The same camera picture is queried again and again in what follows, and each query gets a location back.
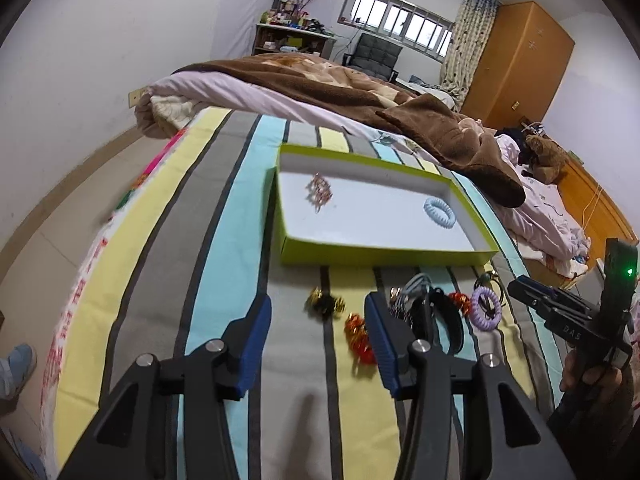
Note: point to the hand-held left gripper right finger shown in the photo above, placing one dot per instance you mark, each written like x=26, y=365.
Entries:
x=382, y=350

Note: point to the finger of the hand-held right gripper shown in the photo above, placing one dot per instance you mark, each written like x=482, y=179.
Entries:
x=527, y=296
x=537, y=285

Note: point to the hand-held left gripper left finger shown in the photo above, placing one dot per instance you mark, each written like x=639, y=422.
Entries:
x=252, y=350

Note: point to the black wrist band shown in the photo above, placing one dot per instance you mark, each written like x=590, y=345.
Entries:
x=447, y=321

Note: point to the gold black hair clip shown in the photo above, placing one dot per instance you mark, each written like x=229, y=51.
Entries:
x=325, y=303

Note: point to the green shallow box tray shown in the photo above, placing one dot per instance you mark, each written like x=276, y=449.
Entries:
x=370, y=215

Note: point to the person's right forearm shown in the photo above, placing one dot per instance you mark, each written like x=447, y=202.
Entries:
x=585, y=435

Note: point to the person's right hand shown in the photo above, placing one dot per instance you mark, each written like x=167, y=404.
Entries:
x=595, y=379

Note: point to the striped bed sheet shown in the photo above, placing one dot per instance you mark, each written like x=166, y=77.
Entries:
x=215, y=260

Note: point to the wooden headboard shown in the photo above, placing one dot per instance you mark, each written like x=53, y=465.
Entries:
x=600, y=205

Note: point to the brown teddy bear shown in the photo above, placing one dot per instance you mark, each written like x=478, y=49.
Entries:
x=546, y=157

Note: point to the black clothing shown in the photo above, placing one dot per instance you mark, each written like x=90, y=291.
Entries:
x=515, y=140

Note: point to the pink printed mat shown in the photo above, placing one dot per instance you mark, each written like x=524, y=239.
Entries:
x=75, y=310

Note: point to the wooden wardrobe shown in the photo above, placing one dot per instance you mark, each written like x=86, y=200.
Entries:
x=520, y=60

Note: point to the blue slipper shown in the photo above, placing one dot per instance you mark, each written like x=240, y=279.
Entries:
x=15, y=371

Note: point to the patterned curtain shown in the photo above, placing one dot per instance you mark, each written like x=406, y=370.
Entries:
x=467, y=45

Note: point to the brown fleece blanket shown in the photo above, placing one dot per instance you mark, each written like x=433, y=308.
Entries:
x=350, y=90

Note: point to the black office chair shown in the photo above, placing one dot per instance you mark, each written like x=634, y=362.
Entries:
x=375, y=55

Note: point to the barred window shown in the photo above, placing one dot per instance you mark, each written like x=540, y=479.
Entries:
x=400, y=20

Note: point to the clutter of bottles on desk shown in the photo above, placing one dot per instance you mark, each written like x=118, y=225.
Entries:
x=290, y=12

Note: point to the wall socket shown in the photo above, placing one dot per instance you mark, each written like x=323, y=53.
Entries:
x=137, y=96

